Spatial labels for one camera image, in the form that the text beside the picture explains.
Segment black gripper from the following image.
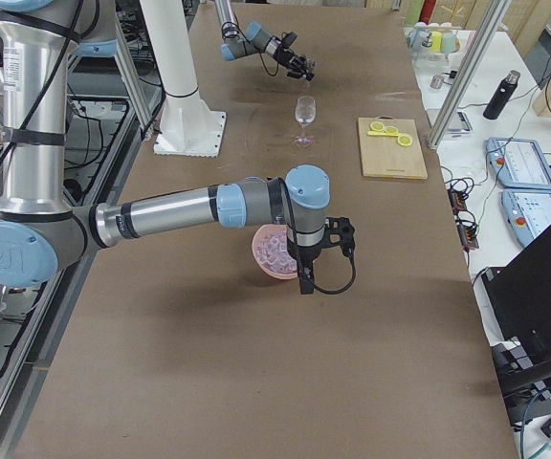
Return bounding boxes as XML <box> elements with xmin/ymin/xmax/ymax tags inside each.
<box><xmin>273</xmin><ymin>43</ymin><xmax>315</xmax><ymax>79</ymax></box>
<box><xmin>322</xmin><ymin>217</ymin><xmax>356</xmax><ymax>258</ymax></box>

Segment steel jigger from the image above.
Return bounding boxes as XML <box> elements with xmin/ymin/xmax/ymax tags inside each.
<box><xmin>304</xmin><ymin>58</ymin><xmax>316</xmax><ymax>82</ymax></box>

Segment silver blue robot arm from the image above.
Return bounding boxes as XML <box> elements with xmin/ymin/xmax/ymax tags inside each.
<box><xmin>214</xmin><ymin>0</ymin><xmax>315</xmax><ymax>81</ymax></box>
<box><xmin>0</xmin><ymin>1</ymin><xmax>355</xmax><ymax>294</ymax></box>

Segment clear wine glass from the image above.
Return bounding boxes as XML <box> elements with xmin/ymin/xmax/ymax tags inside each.
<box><xmin>294</xmin><ymin>96</ymin><xmax>317</xmax><ymax>146</ymax></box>

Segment pink bowl of ice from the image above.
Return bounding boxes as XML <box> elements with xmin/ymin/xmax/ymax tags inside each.
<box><xmin>252</xmin><ymin>224</ymin><xmax>298</xmax><ymax>280</ymax></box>

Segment bamboo cutting board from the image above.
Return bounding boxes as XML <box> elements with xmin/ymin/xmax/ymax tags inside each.
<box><xmin>357</xmin><ymin>117</ymin><xmax>428</xmax><ymax>180</ymax></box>

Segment lemon slice far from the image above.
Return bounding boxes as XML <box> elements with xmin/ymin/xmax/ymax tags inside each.
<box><xmin>370</xmin><ymin>121</ymin><xmax>385</xmax><ymax>132</ymax></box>

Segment lemon slice near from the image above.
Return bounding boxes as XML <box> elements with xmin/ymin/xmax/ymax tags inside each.
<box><xmin>397</xmin><ymin>135</ymin><xmax>413</xmax><ymax>146</ymax></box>

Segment light blue cup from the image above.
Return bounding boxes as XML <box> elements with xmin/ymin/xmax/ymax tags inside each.
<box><xmin>408</xmin><ymin>22</ymin><xmax>430</xmax><ymax>53</ymax></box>

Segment small steel cup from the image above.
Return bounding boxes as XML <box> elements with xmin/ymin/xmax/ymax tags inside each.
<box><xmin>430</xmin><ymin>75</ymin><xmax>445</xmax><ymax>91</ymax></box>

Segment yellow cup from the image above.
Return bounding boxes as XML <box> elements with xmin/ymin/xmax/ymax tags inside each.
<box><xmin>427</xmin><ymin>31</ymin><xmax>443</xmax><ymax>54</ymax></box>

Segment kitchen scale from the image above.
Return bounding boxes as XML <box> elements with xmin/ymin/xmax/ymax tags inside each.
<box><xmin>426</xmin><ymin>109</ymin><xmax>473</xmax><ymax>138</ymax></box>

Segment teach pendant near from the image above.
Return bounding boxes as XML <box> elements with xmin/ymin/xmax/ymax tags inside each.
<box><xmin>501</xmin><ymin>188</ymin><xmax>551</xmax><ymax>248</ymax></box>

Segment teach pendant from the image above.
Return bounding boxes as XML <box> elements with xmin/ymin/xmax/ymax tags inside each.
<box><xmin>501</xmin><ymin>188</ymin><xmax>551</xmax><ymax>248</ymax></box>
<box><xmin>484</xmin><ymin>137</ymin><xmax>551</xmax><ymax>190</ymax></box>

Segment teach pendant far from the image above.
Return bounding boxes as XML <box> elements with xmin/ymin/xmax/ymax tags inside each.
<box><xmin>484</xmin><ymin>137</ymin><xmax>551</xmax><ymax>190</ymax></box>

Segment black water bottle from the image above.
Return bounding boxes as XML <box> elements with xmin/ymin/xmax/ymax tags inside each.
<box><xmin>482</xmin><ymin>70</ymin><xmax>520</xmax><ymax>120</ymax></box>

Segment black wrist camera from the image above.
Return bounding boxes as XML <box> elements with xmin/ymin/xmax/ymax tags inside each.
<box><xmin>298</xmin><ymin>267</ymin><xmax>315</xmax><ymax>295</ymax></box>

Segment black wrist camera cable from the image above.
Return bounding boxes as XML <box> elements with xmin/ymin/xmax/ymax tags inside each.
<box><xmin>279</xmin><ymin>177</ymin><xmax>357</xmax><ymax>294</ymax></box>

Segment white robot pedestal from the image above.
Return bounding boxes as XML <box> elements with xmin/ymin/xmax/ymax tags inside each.
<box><xmin>141</xmin><ymin>0</ymin><xmax>227</xmax><ymax>158</ymax></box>

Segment aluminium frame post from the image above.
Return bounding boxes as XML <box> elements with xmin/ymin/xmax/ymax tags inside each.
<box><xmin>428</xmin><ymin>0</ymin><xmax>512</xmax><ymax>151</ymax></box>

